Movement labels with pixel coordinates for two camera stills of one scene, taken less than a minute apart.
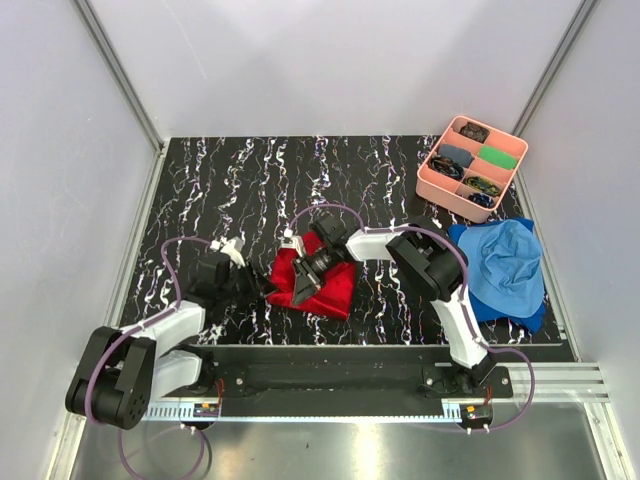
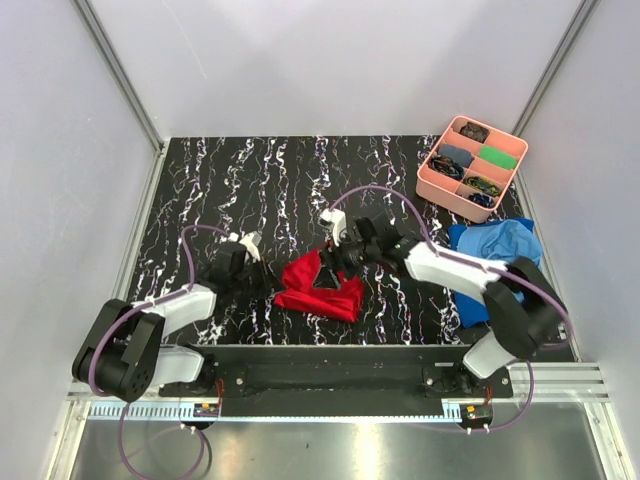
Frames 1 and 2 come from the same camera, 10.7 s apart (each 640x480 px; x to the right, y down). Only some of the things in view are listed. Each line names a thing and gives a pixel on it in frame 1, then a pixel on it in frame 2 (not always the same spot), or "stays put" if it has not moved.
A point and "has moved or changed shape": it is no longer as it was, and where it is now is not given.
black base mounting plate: (390, 373) stays put
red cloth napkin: (334, 298) has moved or changed shape
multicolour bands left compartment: (446, 166) stays put
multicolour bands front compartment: (483, 185) stays put
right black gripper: (307, 281) -> (326, 279)
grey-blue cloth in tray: (459, 155) stays put
